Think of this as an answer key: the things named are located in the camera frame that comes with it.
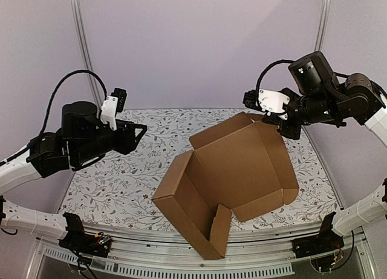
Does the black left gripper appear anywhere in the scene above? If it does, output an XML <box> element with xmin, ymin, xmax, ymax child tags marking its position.
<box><xmin>73</xmin><ymin>119</ymin><xmax>147</xmax><ymax>165</ymax></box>

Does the brown cardboard box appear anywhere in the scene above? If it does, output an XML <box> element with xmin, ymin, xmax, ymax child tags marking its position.
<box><xmin>152</xmin><ymin>112</ymin><xmax>299</xmax><ymax>260</ymax></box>

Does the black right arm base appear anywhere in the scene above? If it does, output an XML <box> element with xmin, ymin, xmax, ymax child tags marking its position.
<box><xmin>291</xmin><ymin>230</ymin><xmax>344</xmax><ymax>258</ymax></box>

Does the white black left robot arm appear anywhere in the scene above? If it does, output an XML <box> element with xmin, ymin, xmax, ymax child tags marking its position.
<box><xmin>1</xmin><ymin>101</ymin><xmax>147</xmax><ymax>251</ymax></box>

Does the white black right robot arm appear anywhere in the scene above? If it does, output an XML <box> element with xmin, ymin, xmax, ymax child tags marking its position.
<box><xmin>253</xmin><ymin>51</ymin><xmax>386</xmax><ymax>252</ymax></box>

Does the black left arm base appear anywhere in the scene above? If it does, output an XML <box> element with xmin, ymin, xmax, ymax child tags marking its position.
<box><xmin>59</xmin><ymin>231</ymin><xmax>112</xmax><ymax>258</ymax></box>

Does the floral patterned table mat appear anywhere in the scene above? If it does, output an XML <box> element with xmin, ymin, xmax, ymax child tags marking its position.
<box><xmin>59</xmin><ymin>108</ymin><xmax>341</xmax><ymax>232</ymax></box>

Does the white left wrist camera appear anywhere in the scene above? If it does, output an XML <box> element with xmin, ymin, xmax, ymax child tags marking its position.
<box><xmin>99</xmin><ymin>88</ymin><xmax>127</xmax><ymax>131</ymax></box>

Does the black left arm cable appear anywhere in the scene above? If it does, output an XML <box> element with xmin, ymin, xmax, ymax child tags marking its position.
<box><xmin>41</xmin><ymin>69</ymin><xmax>109</xmax><ymax>137</ymax></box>

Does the aluminium front rail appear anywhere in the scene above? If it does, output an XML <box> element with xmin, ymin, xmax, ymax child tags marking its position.
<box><xmin>25</xmin><ymin>223</ymin><xmax>379</xmax><ymax>279</ymax></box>

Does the aluminium frame post right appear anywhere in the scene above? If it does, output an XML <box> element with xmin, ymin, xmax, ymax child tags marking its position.
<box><xmin>314</xmin><ymin>0</ymin><xmax>331</xmax><ymax>51</ymax></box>

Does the aluminium frame post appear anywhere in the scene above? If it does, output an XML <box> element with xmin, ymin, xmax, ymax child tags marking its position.
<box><xmin>70</xmin><ymin>0</ymin><xmax>104</xmax><ymax>106</ymax></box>
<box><xmin>314</xmin><ymin>0</ymin><xmax>331</xmax><ymax>51</ymax></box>

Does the aluminium frame post left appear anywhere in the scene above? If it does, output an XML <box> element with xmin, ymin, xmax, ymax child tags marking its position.
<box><xmin>70</xmin><ymin>0</ymin><xmax>104</xmax><ymax>106</ymax></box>

